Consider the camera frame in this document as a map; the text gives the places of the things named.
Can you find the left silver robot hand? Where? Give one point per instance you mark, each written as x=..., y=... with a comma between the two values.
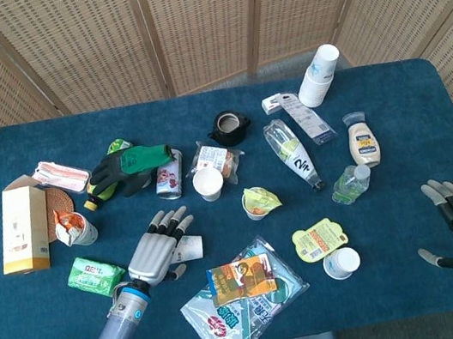
x=152, y=256

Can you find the paper cup holding orange packet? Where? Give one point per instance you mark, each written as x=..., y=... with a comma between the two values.
x=87, y=234

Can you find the paper cup holding green bag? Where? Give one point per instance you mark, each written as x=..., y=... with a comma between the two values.
x=256, y=215

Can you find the inverted paper cup blue flower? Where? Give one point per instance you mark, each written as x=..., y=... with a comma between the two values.
x=342, y=263

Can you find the green tissue pack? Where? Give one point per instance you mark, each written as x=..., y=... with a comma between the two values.
x=92, y=276

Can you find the tea bottle with yellow cap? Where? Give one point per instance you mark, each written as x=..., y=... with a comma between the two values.
x=102, y=193

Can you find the tin can with red print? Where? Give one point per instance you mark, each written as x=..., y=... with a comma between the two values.
x=169, y=177

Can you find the orange brown snack packet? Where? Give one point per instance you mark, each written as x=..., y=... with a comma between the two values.
x=241, y=282

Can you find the green and black work glove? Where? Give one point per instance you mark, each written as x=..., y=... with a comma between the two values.
x=138, y=160

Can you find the round woven coaster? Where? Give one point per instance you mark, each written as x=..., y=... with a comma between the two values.
x=60, y=203

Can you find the clear bag of cleaning cloths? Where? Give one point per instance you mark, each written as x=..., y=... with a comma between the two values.
x=236, y=333

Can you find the wrapped bread packet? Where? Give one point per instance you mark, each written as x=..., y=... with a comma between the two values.
x=213, y=156

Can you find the pink striped tray pack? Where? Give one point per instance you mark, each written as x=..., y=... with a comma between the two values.
x=60, y=175

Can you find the yellow-green snack bag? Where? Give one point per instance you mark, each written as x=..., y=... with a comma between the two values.
x=264, y=200

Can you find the tan cardboard carton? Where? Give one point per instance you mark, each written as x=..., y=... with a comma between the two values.
x=23, y=229

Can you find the black tape roll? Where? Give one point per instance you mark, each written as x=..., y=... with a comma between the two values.
x=226, y=139

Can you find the clear lime water bottle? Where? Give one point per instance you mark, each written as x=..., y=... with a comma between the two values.
x=349, y=188

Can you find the mayonnaise squeeze bottle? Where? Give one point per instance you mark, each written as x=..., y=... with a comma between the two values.
x=364, y=146

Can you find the blue table cloth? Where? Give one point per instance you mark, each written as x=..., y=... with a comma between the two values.
x=394, y=106

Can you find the yellow-green shaped packet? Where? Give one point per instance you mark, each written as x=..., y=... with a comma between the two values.
x=316, y=239

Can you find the clear bottle with black cap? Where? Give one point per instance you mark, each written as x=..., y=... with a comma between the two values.
x=293, y=154

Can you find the small white box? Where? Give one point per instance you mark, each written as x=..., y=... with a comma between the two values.
x=271, y=104

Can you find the long clear blister pack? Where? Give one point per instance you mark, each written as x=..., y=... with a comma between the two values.
x=307, y=119

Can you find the stack of paper cups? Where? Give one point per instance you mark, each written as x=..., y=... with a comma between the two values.
x=316, y=80

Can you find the woven rattan folding screen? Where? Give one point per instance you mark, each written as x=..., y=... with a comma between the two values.
x=202, y=21

